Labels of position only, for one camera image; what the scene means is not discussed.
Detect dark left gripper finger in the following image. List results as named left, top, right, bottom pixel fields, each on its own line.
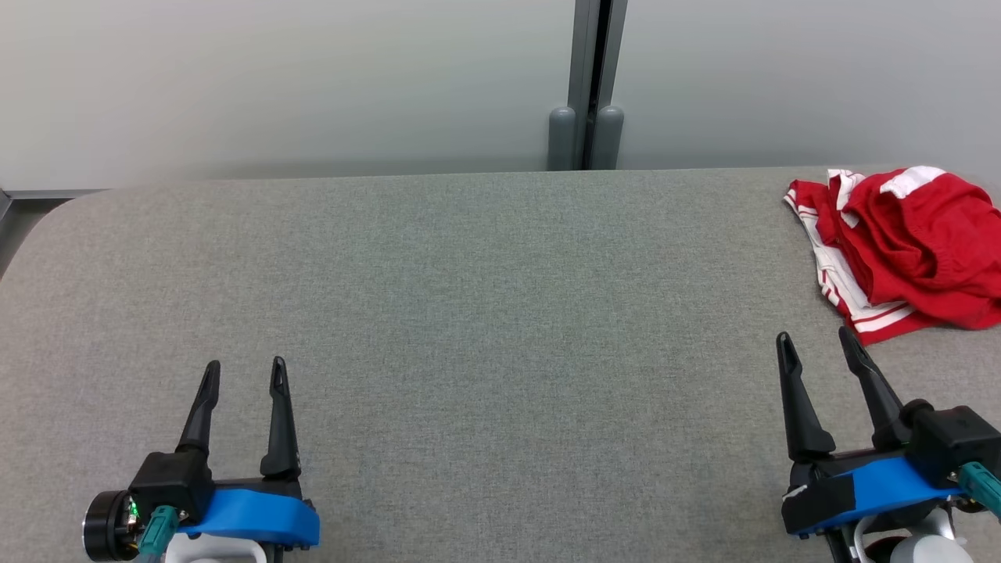
left=260, top=356, right=303, bottom=480
left=176, top=360, right=222, bottom=457

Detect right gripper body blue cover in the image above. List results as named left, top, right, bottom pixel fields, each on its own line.
left=782, top=447, right=964, bottom=539

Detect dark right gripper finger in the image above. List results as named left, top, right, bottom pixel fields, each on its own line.
left=839, top=325, right=913, bottom=451
left=776, top=332, right=837, bottom=463

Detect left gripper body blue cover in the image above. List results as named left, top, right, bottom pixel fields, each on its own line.
left=84, top=477, right=321, bottom=563

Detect red shorts with white stripes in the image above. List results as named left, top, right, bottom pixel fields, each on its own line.
left=835, top=165, right=1001, bottom=331

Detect red jersey with black number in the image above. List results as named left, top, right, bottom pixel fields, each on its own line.
left=784, top=168, right=947, bottom=346

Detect grey rounded post foot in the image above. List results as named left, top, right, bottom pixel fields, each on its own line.
left=597, top=106, right=625, bottom=170
left=547, top=107, right=577, bottom=171

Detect grey partition post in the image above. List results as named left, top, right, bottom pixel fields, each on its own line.
left=567, top=0, right=629, bottom=170

